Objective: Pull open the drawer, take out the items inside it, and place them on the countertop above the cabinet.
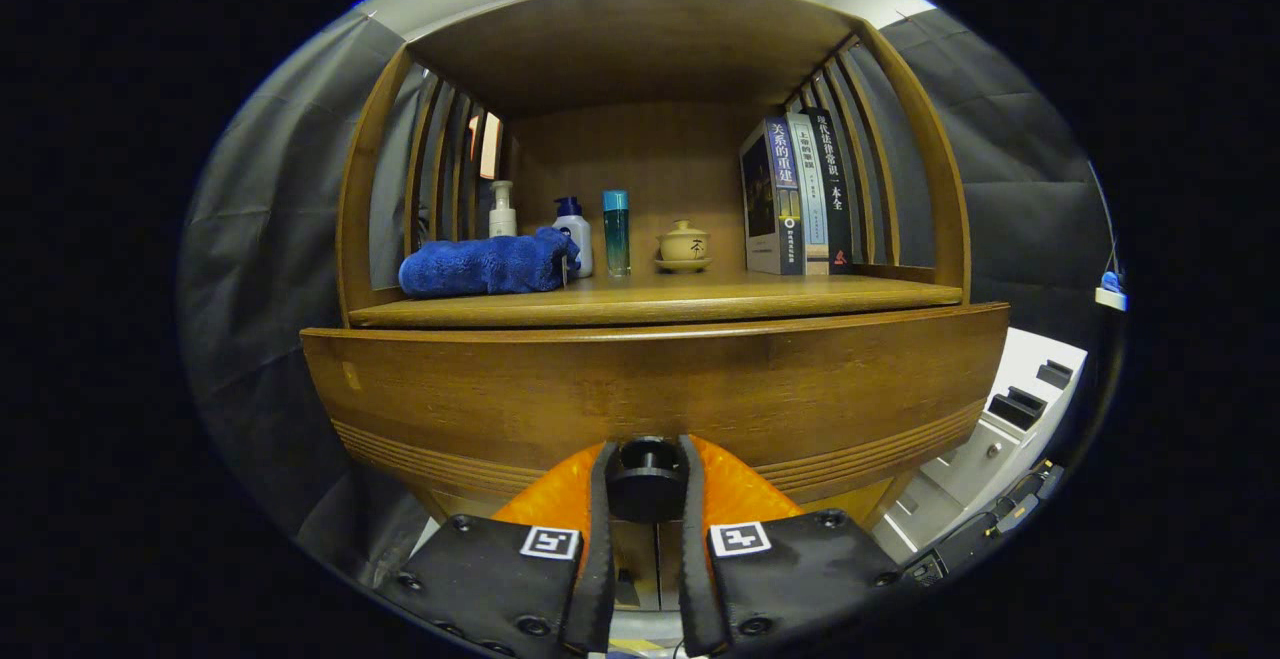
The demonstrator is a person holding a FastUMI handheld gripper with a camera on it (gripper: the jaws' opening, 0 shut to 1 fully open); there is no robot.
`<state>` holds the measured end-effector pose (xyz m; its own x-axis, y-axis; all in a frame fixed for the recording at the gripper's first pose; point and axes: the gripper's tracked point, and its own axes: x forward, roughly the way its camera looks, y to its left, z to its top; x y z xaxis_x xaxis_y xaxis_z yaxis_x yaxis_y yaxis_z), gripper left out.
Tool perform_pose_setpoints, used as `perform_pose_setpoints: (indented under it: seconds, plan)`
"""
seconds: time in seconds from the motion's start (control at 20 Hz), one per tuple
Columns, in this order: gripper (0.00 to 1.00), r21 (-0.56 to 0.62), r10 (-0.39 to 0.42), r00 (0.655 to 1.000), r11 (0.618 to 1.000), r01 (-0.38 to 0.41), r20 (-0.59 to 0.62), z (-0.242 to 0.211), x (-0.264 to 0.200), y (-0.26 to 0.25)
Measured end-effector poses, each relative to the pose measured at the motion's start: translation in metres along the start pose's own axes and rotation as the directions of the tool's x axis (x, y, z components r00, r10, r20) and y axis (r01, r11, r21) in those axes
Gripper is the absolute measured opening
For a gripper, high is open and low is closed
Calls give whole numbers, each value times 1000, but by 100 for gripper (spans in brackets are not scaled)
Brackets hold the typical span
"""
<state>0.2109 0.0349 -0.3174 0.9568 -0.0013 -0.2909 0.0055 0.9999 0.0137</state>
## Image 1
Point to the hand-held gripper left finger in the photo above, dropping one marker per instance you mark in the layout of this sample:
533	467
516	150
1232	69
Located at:
600	559

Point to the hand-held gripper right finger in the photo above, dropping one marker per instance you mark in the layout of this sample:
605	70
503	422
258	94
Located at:
695	559

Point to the wooden drawer with black knob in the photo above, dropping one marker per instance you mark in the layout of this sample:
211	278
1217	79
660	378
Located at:
650	379

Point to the wooden cabinet door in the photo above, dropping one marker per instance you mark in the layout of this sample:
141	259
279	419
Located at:
669	551
635	551

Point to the wooden countertop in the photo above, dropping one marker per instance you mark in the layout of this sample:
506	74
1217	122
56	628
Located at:
660	299

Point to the white drawer unit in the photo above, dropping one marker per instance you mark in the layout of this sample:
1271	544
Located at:
975	459

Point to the wooden cabinet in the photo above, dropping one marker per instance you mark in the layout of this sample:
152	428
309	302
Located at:
640	139

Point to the black power strip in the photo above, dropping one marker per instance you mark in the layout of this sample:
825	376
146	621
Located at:
1000	519

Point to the beige lidded teacup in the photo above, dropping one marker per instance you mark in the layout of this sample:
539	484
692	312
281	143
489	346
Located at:
683	244

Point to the blue towel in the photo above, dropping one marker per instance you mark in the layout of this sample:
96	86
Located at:
480	264

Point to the teal glass bottle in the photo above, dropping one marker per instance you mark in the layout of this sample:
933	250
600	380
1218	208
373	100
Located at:
616	234

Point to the white bottle with blue cap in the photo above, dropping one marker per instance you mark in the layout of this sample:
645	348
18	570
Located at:
578	234

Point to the white pump bottle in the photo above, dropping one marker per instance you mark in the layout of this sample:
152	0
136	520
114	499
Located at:
502	217

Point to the book with dark cover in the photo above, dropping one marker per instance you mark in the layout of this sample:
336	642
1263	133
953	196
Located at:
765	199

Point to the book with light spine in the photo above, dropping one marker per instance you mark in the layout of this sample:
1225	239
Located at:
810	199

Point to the book with black spine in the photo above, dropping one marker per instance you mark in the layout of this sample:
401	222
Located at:
835	199

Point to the white side shelf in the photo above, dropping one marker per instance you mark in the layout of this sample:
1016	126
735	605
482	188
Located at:
1110	299

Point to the small blue object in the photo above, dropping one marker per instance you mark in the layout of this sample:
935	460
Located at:
1110	280

